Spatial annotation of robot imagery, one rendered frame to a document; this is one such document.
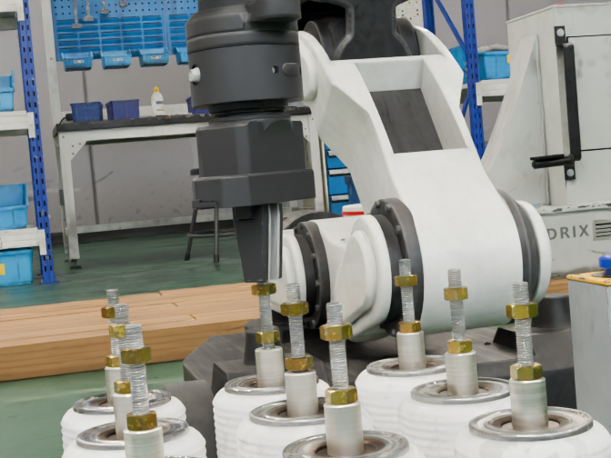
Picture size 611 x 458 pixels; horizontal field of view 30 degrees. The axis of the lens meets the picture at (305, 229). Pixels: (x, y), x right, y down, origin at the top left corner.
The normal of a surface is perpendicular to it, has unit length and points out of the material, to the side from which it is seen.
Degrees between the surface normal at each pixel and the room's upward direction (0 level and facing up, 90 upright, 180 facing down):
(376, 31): 102
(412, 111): 52
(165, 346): 90
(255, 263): 90
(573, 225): 90
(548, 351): 45
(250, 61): 90
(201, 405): 31
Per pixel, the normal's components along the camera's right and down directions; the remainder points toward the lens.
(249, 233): -0.54, 0.09
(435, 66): 0.08, -0.76
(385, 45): 0.26, 0.23
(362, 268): -0.97, 0.09
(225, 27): -0.24, 0.08
